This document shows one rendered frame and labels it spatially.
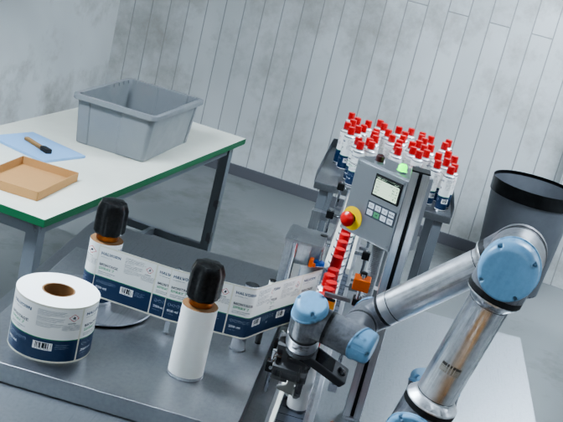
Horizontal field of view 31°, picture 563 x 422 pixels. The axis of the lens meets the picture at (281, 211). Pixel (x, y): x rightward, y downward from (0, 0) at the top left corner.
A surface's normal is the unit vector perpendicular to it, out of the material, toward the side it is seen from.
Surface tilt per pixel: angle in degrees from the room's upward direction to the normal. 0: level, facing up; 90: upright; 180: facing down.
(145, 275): 90
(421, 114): 90
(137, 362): 0
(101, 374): 0
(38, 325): 90
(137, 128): 95
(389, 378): 0
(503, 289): 81
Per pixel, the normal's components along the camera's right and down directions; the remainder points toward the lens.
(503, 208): -0.78, 0.09
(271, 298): 0.77, 0.36
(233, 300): -0.08, 0.29
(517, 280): -0.29, 0.12
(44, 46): 0.92, 0.31
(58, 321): 0.27, 0.35
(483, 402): 0.23, -0.93
